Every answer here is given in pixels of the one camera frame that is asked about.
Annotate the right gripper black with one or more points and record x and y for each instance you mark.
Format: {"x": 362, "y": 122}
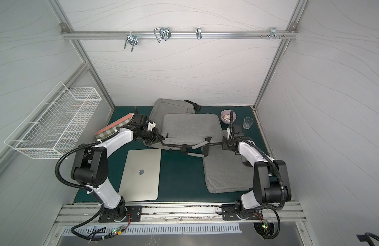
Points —
{"x": 226, "y": 144}

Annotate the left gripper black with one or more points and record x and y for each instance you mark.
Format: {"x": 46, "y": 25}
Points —
{"x": 157, "y": 136}

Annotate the grey laptop sleeve bag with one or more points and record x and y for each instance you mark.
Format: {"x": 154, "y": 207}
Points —
{"x": 186, "y": 132}

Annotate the grey zippered laptop bag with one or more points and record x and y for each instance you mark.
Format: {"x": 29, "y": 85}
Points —
{"x": 169, "y": 106}

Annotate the silver apple laptop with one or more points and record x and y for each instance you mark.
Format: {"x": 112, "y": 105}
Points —
{"x": 140, "y": 180}

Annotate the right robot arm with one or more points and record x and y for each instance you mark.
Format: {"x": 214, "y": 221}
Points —
{"x": 270, "y": 180}

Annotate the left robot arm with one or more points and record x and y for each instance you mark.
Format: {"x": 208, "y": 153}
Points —
{"x": 91, "y": 168}

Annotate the clear plastic cup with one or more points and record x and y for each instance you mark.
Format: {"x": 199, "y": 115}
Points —
{"x": 247, "y": 123}

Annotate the pink bowl with contents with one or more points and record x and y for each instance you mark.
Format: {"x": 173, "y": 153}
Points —
{"x": 227, "y": 115}

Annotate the green checkered cloth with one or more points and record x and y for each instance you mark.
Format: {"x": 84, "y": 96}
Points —
{"x": 116, "y": 132}

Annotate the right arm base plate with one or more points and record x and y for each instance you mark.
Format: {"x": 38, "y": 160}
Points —
{"x": 230, "y": 212}

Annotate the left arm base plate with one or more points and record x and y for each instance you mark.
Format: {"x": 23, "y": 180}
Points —
{"x": 133, "y": 214}

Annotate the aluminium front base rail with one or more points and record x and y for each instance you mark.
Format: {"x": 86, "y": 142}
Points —
{"x": 159, "y": 213}

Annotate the white slotted cable duct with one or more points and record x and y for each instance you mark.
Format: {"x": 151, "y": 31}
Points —
{"x": 161, "y": 229}

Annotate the white wire basket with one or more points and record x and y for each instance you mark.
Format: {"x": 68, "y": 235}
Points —
{"x": 56, "y": 124}

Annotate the aluminium crossbar rail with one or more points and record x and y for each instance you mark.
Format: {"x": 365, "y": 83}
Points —
{"x": 69, "y": 34}

